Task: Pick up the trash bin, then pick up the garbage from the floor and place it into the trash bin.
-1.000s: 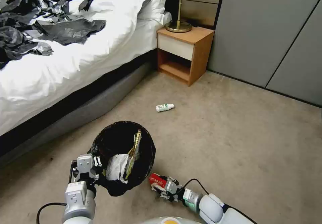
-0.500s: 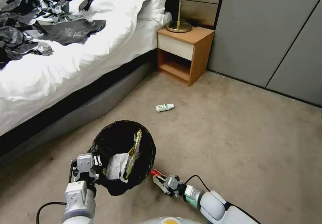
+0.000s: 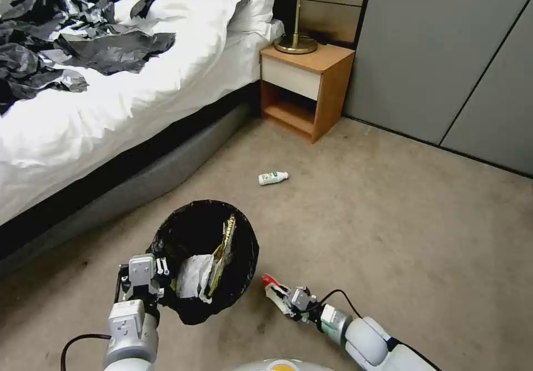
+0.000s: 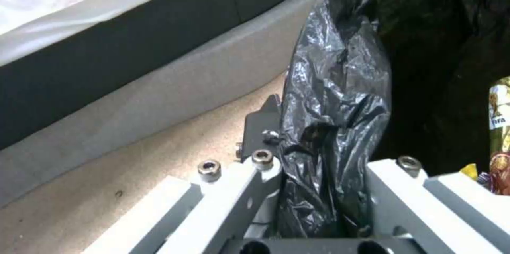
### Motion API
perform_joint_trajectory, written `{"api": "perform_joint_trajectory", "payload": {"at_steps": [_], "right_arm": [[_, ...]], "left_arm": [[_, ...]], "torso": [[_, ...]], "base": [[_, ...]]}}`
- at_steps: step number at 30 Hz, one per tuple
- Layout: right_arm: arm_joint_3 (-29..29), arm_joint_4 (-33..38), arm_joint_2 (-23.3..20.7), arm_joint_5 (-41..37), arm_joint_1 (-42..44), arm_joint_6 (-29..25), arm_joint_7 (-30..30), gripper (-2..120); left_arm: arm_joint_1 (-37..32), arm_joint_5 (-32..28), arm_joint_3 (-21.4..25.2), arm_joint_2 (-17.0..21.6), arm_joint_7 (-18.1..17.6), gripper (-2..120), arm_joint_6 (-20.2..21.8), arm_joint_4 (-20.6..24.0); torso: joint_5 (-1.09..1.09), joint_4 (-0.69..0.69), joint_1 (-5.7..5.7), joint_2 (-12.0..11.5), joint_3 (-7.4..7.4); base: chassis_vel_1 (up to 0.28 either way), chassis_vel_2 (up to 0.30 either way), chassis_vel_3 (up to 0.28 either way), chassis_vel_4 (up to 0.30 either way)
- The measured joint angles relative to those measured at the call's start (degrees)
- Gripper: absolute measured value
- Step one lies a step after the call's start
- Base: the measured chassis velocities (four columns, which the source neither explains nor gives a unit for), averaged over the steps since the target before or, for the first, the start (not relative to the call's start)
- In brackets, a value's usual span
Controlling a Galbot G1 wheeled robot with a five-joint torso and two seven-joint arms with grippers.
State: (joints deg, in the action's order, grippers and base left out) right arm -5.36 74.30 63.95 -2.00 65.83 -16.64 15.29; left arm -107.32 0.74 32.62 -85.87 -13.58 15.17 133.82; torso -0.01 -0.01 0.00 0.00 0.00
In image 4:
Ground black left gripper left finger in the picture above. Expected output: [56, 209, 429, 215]
[85, 94, 284, 254]

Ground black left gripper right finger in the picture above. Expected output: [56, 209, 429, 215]
[360, 156, 510, 254]

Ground black plastic trash bag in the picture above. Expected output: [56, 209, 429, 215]
[276, 0, 510, 232]

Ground colourful snack wrapper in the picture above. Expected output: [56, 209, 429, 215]
[476, 152, 510, 197]

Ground yellow printed snack packet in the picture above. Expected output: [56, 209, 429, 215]
[486, 76, 510, 152]

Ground dark grey mattress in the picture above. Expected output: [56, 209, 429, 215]
[0, 0, 344, 152]

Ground grey upholstered bed frame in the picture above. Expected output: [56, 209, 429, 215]
[0, 0, 335, 209]

